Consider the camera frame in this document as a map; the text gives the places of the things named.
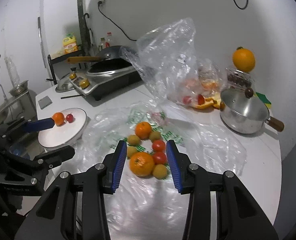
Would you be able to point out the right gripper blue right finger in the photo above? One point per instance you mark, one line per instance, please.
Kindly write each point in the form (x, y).
(178, 163)

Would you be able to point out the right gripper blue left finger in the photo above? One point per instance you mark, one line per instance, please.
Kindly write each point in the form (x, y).
(114, 163)

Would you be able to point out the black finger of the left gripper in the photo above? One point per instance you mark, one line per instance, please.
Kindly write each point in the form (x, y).
(56, 157)

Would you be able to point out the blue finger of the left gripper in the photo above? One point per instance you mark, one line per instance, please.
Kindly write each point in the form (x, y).
(39, 125)

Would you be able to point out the yellow-green round fruit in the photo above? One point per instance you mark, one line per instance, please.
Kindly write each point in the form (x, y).
(160, 171)

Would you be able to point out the red tomato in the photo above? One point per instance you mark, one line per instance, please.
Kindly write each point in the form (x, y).
(159, 158)
(158, 146)
(187, 100)

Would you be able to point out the large orange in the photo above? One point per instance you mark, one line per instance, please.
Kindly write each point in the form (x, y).
(141, 164)

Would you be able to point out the box of dark fruits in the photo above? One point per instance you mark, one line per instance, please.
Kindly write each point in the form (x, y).
(238, 79)

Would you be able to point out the small orange on plate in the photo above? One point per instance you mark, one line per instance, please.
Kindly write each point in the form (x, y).
(58, 118)

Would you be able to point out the grey small card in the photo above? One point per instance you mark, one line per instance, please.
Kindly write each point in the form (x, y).
(44, 102)

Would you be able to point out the steel sink stand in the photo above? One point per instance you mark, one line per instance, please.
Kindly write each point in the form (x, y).
(15, 107)

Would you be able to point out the white round plate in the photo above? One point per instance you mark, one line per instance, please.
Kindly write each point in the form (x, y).
(67, 133)

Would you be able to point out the cherry tomato on plate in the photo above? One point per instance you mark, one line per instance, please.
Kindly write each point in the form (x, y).
(69, 118)

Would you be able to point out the black chopstick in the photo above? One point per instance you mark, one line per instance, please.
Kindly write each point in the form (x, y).
(71, 96)

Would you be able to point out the steel bowl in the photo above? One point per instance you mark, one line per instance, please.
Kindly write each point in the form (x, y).
(19, 89)

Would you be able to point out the medium orange on bag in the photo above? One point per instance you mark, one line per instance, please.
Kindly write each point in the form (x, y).
(143, 130)

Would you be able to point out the printed flat plastic bag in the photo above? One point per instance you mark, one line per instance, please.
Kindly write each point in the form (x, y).
(146, 206)

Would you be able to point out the glass pot lid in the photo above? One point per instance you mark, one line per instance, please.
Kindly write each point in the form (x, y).
(64, 84)

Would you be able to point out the red tomato in bag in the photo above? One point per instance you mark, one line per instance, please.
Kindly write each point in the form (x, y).
(187, 100)

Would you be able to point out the orange peel pile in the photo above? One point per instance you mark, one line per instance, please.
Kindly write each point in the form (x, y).
(204, 103)

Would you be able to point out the induction cooker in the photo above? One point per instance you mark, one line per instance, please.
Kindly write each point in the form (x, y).
(103, 78)

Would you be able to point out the steel pot with lid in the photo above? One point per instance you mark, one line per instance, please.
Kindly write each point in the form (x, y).
(245, 115)

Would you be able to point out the yellow oil bottle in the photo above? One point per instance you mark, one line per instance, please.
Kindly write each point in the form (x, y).
(69, 44)

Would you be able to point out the clear condiment bottle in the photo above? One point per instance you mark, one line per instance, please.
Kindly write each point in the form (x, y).
(102, 44)

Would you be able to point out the green yellow sponge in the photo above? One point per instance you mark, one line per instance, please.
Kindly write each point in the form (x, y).
(264, 99)

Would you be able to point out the clear crumpled plastic bag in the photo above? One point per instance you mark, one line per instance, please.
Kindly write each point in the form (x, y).
(169, 65)

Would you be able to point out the red cap sauce bottle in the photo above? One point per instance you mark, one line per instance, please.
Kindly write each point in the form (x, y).
(109, 40)

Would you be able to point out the orange on rack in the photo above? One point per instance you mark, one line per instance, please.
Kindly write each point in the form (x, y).
(243, 59)

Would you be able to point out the black wok with handle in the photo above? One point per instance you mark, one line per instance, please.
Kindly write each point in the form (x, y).
(109, 53)

